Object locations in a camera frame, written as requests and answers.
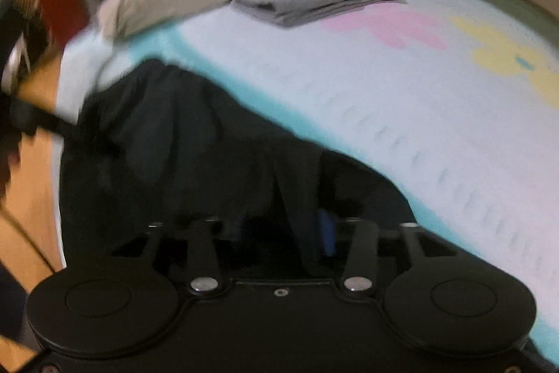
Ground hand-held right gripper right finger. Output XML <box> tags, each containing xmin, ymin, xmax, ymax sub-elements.
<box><xmin>318</xmin><ymin>209</ymin><xmax>457</xmax><ymax>294</ymax></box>

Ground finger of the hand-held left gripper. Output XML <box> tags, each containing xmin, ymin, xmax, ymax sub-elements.
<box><xmin>8</xmin><ymin>97</ymin><xmax>88</xmax><ymax>138</ymax></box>

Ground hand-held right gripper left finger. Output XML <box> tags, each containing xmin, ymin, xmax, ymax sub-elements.
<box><xmin>112</xmin><ymin>218</ymin><xmax>222</xmax><ymax>294</ymax></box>

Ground black pants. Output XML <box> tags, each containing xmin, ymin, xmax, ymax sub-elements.
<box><xmin>59</xmin><ymin>58</ymin><xmax>422</xmax><ymax>278</ymax></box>

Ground floral bed blanket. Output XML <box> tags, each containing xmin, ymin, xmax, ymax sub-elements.
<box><xmin>57</xmin><ymin>0</ymin><xmax>559</xmax><ymax>360</ymax></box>

